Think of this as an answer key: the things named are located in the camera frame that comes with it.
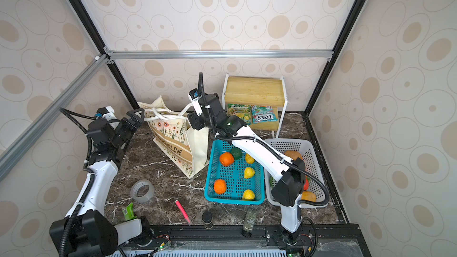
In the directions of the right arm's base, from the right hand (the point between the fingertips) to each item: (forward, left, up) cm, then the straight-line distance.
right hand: (195, 111), depth 74 cm
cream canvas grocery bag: (-6, +9, -19) cm, 21 cm away
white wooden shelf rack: (+16, -27, -2) cm, 32 cm away
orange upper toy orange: (-7, -12, -28) cm, 32 cm away
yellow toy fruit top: (-6, -24, -30) cm, 39 cm away
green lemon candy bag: (+14, -21, -15) cm, 29 cm away
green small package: (-31, +31, -32) cm, 54 cm away
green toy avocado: (-3, -17, -29) cm, 33 cm away
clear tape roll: (-21, +29, -33) cm, 48 cm away
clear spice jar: (-36, -22, -31) cm, 52 cm away
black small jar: (-36, -5, -24) cm, 44 cm away
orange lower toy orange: (-21, -9, -28) cm, 36 cm away
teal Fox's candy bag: (+13, -32, -16) cm, 38 cm away
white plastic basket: (-2, -51, -29) cm, 59 cm away
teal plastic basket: (-14, -16, -33) cm, 39 cm away
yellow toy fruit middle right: (-14, -23, -30) cm, 40 cm away
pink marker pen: (-31, +7, -33) cm, 46 cm away
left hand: (0, +22, 0) cm, 22 cm away
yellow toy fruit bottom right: (-25, -22, -30) cm, 45 cm away
